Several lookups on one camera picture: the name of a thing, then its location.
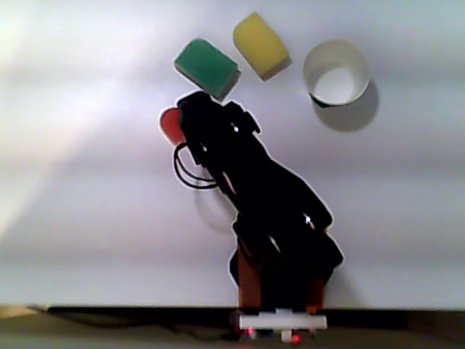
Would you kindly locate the red and white sponge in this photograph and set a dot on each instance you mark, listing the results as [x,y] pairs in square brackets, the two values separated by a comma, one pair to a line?
[170,125]

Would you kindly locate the white plastic bar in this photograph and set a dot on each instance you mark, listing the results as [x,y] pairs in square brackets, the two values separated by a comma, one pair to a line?
[283,321]

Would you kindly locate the white paper cup green band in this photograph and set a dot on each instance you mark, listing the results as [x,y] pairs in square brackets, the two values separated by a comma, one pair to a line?
[336,72]

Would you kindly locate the yellow and white sponge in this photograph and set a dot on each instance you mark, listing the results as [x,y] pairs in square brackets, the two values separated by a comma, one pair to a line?
[259,43]

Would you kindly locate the green and white sponge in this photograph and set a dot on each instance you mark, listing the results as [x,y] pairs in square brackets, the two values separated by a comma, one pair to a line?
[203,65]

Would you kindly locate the controller board with red lights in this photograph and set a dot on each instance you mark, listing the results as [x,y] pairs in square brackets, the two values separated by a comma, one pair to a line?
[250,332]

